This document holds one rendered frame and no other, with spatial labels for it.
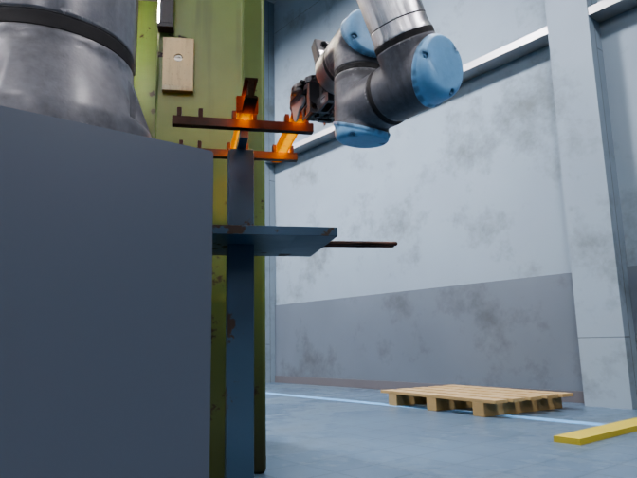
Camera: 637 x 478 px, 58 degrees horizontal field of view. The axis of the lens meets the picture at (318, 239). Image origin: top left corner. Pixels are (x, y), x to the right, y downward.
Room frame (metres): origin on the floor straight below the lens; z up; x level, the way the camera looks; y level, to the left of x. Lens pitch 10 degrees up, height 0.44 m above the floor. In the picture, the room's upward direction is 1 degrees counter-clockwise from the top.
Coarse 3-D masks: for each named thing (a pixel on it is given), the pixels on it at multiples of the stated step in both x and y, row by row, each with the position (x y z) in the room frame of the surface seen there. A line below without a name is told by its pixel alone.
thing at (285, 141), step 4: (304, 104) 1.15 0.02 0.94; (300, 112) 1.19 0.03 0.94; (292, 116) 1.21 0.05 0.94; (300, 116) 1.21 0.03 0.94; (292, 120) 1.25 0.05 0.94; (300, 120) 1.25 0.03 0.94; (304, 120) 1.25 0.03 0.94; (284, 136) 1.34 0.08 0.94; (288, 136) 1.34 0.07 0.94; (292, 136) 1.34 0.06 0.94; (296, 136) 1.34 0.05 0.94; (280, 140) 1.41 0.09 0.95; (284, 140) 1.37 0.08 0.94; (288, 140) 1.37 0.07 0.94; (292, 140) 1.37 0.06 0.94; (280, 144) 1.41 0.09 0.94; (284, 144) 1.40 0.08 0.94; (288, 144) 1.40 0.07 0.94; (280, 148) 1.43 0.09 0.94; (284, 148) 1.43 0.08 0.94; (288, 148) 1.43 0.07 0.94; (284, 152) 1.46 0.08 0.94
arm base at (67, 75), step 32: (0, 32) 0.40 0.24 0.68; (32, 32) 0.40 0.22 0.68; (64, 32) 0.42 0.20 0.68; (96, 32) 0.43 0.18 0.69; (0, 64) 0.39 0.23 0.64; (32, 64) 0.40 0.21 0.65; (64, 64) 0.41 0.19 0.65; (96, 64) 0.43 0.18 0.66; (128, 64) 0.47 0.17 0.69; (0, 96) 0.38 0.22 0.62; (32, 96) 0.39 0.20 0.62; (64, 96) 0.40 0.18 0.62; (96, 96) 0.42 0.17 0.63; (128, 96) 0.45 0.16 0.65; (128, 128) 0.44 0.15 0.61
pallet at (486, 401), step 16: (400, 400) 4.17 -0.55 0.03; (416, 400) 4.25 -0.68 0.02; (432, 400) 3.84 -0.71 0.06; (448, 400) 3.87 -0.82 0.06; (464, 400) 3.60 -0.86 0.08; (480, 400) 3.49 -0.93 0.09; (496, 400) 3.40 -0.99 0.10; (512, 400) 3.48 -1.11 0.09; (528, 400) 3.68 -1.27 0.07; (544, 400) 3.76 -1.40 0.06; (560, 400) 3.84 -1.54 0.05
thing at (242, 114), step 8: (248, 80) 1.09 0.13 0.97; (256, 80) 1.09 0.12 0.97; (248, 88) 1.09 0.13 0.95; (240, 96) 1.16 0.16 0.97; (248, 96) 1.09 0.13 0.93; (256, 96) 1.09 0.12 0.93; (240, 104) 1.16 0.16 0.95; (248, 104) 1.12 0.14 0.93; (256, 104) 1.17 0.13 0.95; (240, 112) 1.17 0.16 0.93; (248, 112) 1.16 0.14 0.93; (256, 112) 1.17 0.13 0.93; (232, 144) 1.39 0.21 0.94
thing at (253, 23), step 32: (256, 0) 2.10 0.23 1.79; (256, 32) 2.10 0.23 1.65; (256, 64) 2.10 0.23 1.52; (256, 160) 2.10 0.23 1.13; (256, 192) 2.10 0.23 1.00; (256, 224) 2.10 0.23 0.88; (256, 256) 2.10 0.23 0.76; (256, 288) 2.10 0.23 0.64; (256, 320) 2.10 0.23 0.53; (256, 352) 2.10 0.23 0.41; (256, 384) 2.10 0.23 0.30; (256, 416) 2.10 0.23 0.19; (256, 448) 2.10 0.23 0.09
